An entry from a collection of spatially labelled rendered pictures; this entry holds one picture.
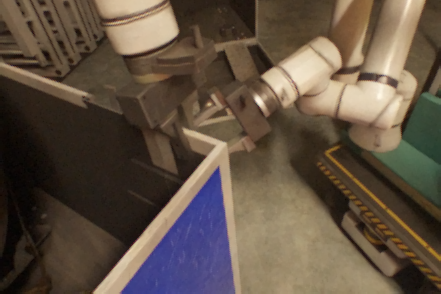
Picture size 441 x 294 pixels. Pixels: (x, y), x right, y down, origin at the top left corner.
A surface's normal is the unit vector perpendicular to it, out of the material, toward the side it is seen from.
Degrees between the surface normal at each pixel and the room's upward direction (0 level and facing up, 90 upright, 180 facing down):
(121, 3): 85
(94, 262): 0
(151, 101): 80
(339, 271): 0
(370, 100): 46
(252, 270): 0
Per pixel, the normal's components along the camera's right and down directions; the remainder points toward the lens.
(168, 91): 0.83, 0.15
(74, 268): -0.08, -0.75
